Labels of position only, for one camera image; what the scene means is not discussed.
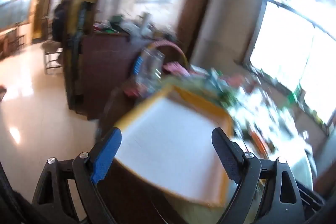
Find metal stool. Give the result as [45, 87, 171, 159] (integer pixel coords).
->
[41, 40, 65, 75]

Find white box with yellow tape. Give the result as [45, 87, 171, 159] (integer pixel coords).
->
[114, 84, 234, 208]

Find bright window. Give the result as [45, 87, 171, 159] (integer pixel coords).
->
[244, 0, 336, 128]

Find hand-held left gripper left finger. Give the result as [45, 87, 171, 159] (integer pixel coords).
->
[32, 127, 122, 224]

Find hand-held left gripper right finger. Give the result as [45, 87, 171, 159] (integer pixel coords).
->
[211, 127, 305, 224]

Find brown wooden door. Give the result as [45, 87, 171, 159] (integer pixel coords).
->
[175, 0, 221, 58]

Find pink and yellow hula hoop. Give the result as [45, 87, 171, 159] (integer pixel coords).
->
[154, 40, 190, 69]

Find clear plastic bottle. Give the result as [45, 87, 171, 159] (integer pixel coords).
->
[133, 47, 166, 94]

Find dark wooden cabinet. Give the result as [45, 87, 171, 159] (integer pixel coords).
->
[64, 30, 137, 121]

